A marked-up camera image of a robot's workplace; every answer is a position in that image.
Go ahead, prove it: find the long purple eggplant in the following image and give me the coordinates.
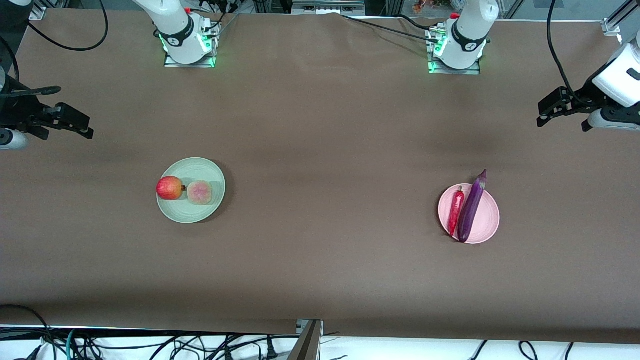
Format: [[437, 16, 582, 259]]
[[457, 169, 488, 244]]

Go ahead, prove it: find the red chili pepper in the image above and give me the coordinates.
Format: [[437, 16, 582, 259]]
[[448, 186, 466, 237]]

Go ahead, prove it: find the green and pink peach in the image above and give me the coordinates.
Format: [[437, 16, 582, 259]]
[[187, 180, 213, 206]]

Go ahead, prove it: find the pink round plate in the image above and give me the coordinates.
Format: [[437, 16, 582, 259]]
[[438, 183, 500, 245]]

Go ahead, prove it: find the pale green round plate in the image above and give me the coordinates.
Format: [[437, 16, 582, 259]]
[[156, 157, 227, 224]]

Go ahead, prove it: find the colourful toy pile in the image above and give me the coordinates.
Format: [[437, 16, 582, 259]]
[[412, 0, 463, 13]]

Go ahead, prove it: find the grey device box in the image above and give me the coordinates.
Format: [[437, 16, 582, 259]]
[[291, 0, 367, 16]]

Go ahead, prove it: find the brown table cover sheet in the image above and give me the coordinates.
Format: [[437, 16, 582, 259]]
[[0, 7, 640, 346]]

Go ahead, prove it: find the aluminium frame profile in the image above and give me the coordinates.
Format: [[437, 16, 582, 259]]
[[601, 0, 640, 37]]

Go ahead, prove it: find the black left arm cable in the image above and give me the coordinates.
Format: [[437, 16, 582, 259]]
[[546, 0, 576, 96]]

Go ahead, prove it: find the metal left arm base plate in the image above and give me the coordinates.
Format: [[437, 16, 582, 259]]
[[426, 27, 483, 76]]

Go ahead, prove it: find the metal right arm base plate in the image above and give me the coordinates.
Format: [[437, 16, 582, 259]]
[[163, 12, 221, 68]]

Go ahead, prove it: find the long black table cable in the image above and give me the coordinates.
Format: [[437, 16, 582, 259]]
[[340, 14, 442, 45]]

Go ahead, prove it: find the brown wooden post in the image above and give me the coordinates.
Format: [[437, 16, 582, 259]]
[[287, 320, 323, 360]]

